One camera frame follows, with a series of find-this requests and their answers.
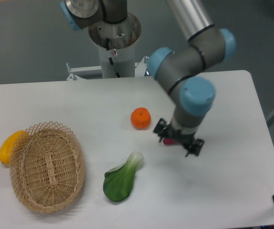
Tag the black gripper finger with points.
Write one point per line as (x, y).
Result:
(161, 129)
(195, 147)

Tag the green bok choy vegetable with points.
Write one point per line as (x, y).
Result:
(118, 181)

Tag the woven wicker basket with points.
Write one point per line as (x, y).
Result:
(47, 168)

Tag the white metal base frame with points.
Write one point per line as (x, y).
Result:
(94, 72)

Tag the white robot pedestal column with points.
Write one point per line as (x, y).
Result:
(116, 46)

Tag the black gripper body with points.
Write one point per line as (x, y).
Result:
(182, 135)

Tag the yellow mango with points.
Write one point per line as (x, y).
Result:
(6, 147)

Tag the purple sweet potato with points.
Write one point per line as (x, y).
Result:
(169, 142)

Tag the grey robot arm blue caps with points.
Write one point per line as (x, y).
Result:
(176, 73)

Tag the orange pumpkin toy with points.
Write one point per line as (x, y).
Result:
(140, 118)

